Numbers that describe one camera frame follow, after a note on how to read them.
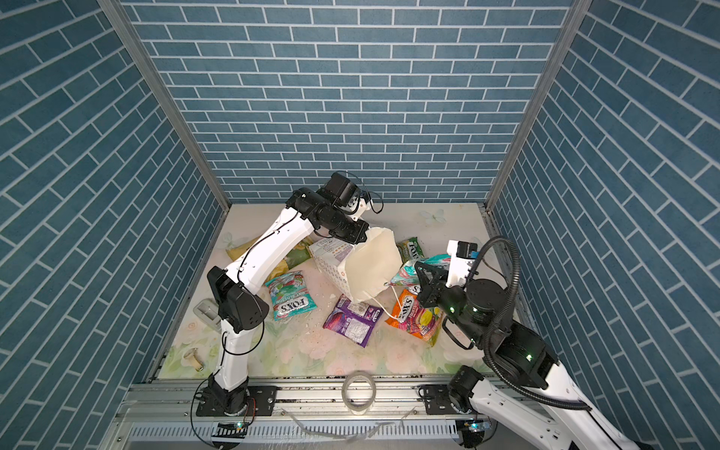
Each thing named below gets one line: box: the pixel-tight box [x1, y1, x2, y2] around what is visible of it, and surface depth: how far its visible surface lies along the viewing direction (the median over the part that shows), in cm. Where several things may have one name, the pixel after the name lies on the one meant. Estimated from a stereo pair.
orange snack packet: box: [384, 285, 444, 346], surface depth 88 cm
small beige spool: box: [183, 346, 205, 373], surface depth 81 cm
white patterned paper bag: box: [309, 226, 404, 302], surface depth 87 cm
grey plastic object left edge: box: [193, 298, 223, 333], surface depth 88 cm
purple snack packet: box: [322, 293, 385, 348], surface depth 87 cm
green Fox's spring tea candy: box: [395, 236, 425, 270], surface depth 104 cm
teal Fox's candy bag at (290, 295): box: [264, 270, 318, 322], surface depth 92 cm
